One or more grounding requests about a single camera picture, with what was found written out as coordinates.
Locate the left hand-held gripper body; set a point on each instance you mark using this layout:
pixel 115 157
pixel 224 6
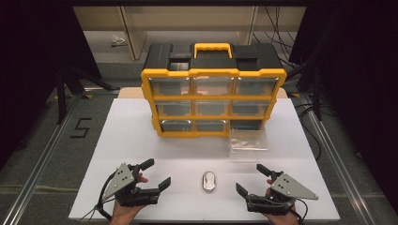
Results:
pixel 121 181

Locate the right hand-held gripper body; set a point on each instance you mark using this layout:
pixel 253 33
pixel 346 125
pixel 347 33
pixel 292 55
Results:
pixel 289 187

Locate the clear plastic pulled-out drawer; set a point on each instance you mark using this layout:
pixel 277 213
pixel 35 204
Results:
pixel 249 143

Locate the person's right hand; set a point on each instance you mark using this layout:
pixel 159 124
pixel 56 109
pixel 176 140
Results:
pixel 283 218

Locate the person's left hand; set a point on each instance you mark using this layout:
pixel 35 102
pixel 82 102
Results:
pixel 124 214

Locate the set of clear cabinet drawers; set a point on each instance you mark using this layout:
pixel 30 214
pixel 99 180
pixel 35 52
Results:
pixel 212 108

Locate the black metal stand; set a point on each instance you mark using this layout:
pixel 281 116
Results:
pixel 316 93
pixel 61 97

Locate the yellow and black organizer cabinet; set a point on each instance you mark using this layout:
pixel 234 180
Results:
pixel 216 61

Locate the crumpled white paper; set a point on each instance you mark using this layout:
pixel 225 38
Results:
pixel 118 40

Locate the black curtain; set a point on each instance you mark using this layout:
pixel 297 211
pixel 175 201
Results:
pixel 356 78
pixel 34 62

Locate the beige wooden furniture leg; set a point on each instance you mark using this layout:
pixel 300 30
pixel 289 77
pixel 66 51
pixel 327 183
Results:
pixel 133 34
pixel 248 26

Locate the aluminium floor rail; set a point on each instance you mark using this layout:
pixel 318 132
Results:
pixel 34 175
pixel 336 159

